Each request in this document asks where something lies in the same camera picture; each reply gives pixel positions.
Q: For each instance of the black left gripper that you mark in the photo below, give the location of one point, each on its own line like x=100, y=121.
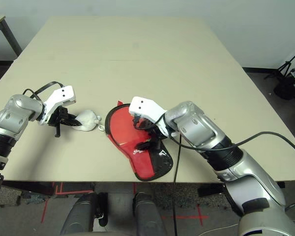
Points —
x=60, y=116

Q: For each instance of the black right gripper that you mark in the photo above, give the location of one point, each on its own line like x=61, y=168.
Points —
x=157, y=138

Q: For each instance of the red black paddle case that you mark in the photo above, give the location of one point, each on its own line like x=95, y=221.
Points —
x=142, y=167

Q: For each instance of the white ball pouch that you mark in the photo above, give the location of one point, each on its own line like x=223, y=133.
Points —
x=88, y=118

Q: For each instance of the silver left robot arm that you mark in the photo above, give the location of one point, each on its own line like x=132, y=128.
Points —
x=12, y=118

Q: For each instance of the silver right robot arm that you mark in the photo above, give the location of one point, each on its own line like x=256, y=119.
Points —
x=199, y=123

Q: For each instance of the grey right robot leg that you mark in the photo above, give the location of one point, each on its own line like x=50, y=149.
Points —
x=147, y=216

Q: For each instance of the grey robot leg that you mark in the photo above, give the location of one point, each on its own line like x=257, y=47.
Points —
x=78, y=216
x=147, y=216

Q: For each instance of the red floor tape cross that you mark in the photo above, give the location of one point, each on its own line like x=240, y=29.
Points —
x=200, y=217

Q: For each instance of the grey left robot leg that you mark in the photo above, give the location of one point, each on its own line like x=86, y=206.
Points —
x=78, y=216

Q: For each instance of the small black block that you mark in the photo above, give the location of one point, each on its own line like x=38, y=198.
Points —
x=281, y=185

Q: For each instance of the black tripod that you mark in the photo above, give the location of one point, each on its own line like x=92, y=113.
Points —
x=288, y=62

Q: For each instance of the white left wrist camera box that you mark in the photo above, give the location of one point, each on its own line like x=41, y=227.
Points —
x=64, y=94

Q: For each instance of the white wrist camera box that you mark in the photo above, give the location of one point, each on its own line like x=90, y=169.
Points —
x=142, y=105
x=64, y=94

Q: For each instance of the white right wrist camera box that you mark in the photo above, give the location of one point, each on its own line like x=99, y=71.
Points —
x=142, y=105

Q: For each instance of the beige side table black frame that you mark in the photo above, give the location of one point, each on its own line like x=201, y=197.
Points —
x=12, y=39

